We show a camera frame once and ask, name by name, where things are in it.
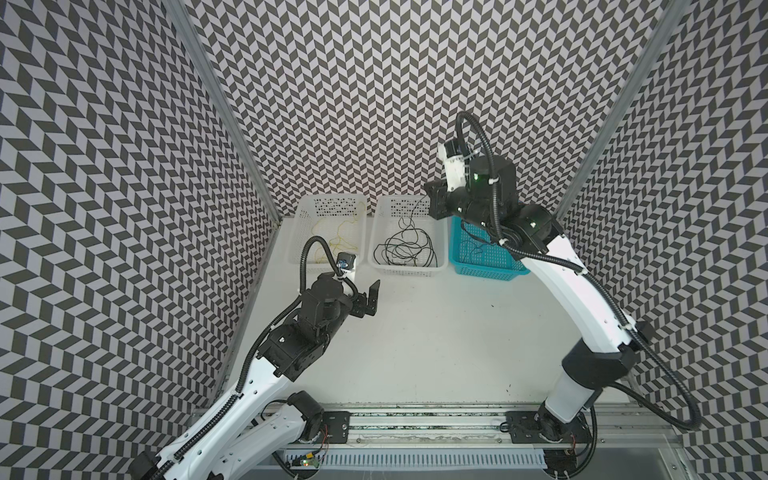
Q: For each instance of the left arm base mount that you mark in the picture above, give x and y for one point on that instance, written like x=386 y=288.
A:
x=333 y=427

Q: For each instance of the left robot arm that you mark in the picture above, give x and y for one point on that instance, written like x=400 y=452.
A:
x=258 y=418

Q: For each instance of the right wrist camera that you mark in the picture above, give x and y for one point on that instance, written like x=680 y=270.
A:
x=454 y=160

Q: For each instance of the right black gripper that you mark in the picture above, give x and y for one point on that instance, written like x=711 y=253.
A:
x=436 y=196

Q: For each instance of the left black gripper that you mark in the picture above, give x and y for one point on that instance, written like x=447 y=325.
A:
x=359 y=306

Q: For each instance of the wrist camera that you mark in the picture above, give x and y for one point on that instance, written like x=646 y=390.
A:
x=454 y=160
x=346 y=263

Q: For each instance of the teal plastic basket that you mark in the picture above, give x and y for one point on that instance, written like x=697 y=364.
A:
x=472 y=254

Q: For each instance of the middle white plastic basket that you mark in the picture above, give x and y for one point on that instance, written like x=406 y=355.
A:
x=405 y=240

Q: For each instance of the left white plastic basket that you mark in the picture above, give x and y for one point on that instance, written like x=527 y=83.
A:
x=340 y=219

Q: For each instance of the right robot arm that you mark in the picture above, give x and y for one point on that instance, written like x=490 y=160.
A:
x=480 y=188

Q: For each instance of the white plastic basket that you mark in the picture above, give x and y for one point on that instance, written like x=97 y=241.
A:
x=340 y=219
x=405 y=240

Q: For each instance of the small circuit board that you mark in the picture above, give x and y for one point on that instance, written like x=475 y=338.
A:
x=305 y=461

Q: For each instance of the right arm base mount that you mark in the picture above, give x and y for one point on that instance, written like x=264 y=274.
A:
x=528 y=427

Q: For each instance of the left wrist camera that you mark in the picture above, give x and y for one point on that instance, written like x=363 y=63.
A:
x=346 y=263

